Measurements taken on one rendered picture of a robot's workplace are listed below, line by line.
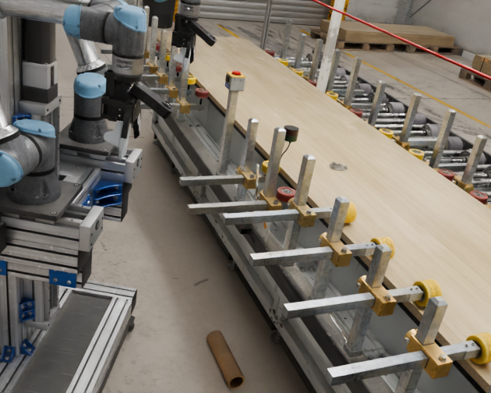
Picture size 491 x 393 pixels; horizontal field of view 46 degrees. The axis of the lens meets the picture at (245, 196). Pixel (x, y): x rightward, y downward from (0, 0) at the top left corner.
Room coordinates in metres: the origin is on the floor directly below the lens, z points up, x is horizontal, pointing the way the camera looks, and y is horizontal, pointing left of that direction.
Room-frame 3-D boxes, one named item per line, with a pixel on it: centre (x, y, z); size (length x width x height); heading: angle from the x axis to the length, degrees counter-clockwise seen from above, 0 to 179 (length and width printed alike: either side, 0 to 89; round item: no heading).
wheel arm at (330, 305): (1.40, -0.38, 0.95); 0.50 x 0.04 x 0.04; 116
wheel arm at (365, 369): (1.18, -0.50, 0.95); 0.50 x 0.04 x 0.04; 116
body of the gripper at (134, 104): (1.36, 0.34, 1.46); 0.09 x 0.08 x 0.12; 89
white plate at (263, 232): (2.15, -0.06, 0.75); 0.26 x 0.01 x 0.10; 26
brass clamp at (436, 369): (1.22, -0.54, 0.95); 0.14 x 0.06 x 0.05; 26
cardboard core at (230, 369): (2.05, -0.03, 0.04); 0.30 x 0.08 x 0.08; 26
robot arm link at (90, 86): (2.04, 0.63, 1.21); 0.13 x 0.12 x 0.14; 6
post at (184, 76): (3.26, 0.46, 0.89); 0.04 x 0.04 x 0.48; 26
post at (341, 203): (1.69, -0.31, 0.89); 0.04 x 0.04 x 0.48; 26
